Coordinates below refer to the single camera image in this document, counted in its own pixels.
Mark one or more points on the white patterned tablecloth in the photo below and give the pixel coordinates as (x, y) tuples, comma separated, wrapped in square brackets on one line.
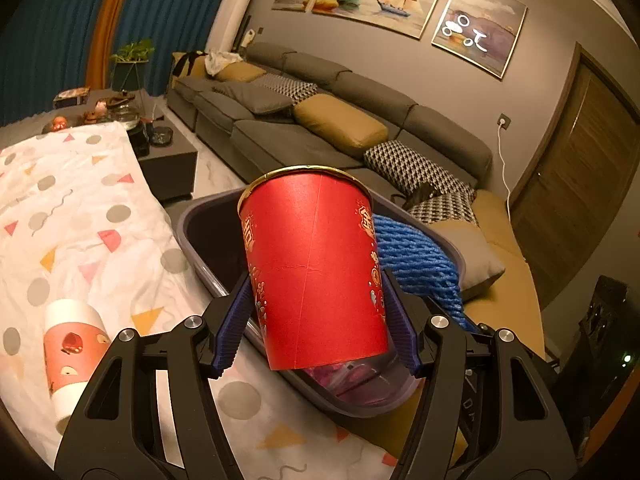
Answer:
[(100, 240)]

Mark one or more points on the blue foam net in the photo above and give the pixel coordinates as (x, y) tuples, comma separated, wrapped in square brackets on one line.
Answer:
[(415, 255)]

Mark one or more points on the printed box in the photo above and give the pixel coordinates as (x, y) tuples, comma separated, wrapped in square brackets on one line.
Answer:
[(71, 96)]

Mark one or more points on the grey sofa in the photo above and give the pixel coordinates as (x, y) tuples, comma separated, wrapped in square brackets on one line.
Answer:
[(320, 145)]

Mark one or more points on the white orange paper cup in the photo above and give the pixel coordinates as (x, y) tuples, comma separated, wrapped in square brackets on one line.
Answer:
[(75, 345)]

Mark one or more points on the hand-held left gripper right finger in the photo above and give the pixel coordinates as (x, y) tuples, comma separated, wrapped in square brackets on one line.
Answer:
[(400, 330)]

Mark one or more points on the grey plastic bin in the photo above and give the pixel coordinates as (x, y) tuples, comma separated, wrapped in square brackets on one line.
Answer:
[(210, 240)]

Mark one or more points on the wall outlet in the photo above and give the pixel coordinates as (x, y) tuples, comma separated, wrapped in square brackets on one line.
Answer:
[(503, 121)]

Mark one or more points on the small orange figurine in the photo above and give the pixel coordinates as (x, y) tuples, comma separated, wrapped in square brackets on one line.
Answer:
[(59, 123)]

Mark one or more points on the dark tea tray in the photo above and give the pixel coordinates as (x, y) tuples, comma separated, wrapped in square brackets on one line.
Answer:
[(124, 105)]

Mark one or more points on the large yellow cushion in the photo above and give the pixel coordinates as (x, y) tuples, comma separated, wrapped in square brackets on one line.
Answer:
[(340, 120)]

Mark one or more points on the brown wooden door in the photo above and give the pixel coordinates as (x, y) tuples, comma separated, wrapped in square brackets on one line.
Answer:
[(580, 175)]

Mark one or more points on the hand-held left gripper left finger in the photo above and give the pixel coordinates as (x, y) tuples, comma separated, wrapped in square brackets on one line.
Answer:
[(232, 330)]

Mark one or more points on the white standing air conditioner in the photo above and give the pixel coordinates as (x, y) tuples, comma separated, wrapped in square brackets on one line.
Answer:
[(230, 15)]

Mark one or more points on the orange curtain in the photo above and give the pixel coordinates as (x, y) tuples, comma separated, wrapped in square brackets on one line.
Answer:
[(107, 25)]

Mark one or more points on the green potted plant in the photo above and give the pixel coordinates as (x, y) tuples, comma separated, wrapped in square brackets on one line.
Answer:
[(132, 55)]

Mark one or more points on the white cloth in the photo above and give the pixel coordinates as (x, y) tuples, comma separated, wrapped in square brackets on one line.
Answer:
[(222, 62)]

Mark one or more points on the black white patterned cushion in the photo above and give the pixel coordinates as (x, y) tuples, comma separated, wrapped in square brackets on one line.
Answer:
[(415, 165), (447, 207), (290, 87)]

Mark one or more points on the blue curtain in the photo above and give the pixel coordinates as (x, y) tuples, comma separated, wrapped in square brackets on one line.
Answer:
[(45, 35), (170, 5)]

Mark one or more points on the pink plastic bag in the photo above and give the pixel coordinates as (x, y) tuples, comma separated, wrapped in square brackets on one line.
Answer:
[(350, 377)]

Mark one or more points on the dark coffee table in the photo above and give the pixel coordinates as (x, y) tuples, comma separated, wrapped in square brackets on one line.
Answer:
[(170, 165)]

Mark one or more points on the purple framed painting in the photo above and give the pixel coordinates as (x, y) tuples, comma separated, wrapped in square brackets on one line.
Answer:
[(480, 27)]

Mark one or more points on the large red paper cup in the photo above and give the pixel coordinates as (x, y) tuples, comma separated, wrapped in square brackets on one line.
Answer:
[(310, 270)]

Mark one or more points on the dark glossy cabinet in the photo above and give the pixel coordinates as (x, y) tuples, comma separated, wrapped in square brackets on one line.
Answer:
[(610, 340)]

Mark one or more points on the brown figurine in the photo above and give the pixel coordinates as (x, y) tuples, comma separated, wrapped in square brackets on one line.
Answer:
[(99, 109)]

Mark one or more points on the grey cushion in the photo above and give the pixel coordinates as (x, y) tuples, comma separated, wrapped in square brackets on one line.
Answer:
[(480, 255), (255, 97)]

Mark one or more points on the small yellow cushion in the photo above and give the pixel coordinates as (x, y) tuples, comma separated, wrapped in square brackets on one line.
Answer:
[(240, 73)]

